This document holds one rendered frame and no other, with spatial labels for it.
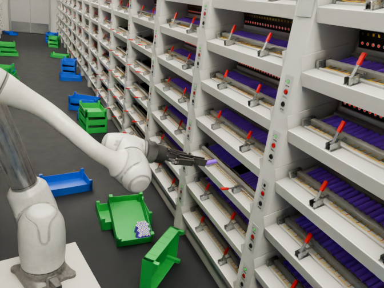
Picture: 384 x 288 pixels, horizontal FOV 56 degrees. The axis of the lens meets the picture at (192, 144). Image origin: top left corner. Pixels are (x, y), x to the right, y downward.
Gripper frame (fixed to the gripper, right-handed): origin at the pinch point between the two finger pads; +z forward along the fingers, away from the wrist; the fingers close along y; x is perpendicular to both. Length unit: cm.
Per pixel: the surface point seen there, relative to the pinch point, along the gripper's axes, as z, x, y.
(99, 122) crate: 10, 56, 206
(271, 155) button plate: 9.0, -18.2, -29.9
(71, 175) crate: -23, 70, 114
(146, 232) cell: 6, 59, 33
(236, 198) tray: 16.2, 8.4, -13.3
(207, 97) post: 13.9, -21.6, 35.7
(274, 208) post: 16.8, 0.1, -34.5
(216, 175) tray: 16.8, 8.3, 6.9
